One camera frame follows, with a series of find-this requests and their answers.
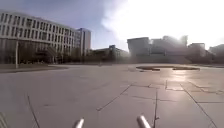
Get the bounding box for low dark building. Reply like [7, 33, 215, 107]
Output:
[87, 44, 130, 64]

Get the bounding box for grey paved plaza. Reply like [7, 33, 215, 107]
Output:
[0, 63, 224, 128]

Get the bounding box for tall white building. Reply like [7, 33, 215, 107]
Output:
[78, 27, 92, 57]

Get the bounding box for grey block building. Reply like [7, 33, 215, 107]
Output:
[126, 34, 214, 65]

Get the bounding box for low round planter bed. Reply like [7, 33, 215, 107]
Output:
[135, 65, 201, 72]

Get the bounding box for robot's own part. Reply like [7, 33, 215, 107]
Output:
[136, 114, 152, 128]
[73, 117, 85, 128]

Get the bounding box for large curved white building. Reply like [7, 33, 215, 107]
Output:
[0, 11, 82, 65]

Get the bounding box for dark raised ground strip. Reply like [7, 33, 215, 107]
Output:
[0, 63, 69, 74]

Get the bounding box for pale pole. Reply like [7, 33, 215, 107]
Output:
[14, 39, 20, 70]

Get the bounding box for distant building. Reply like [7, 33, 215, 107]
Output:
[208, 43, 224, 64]

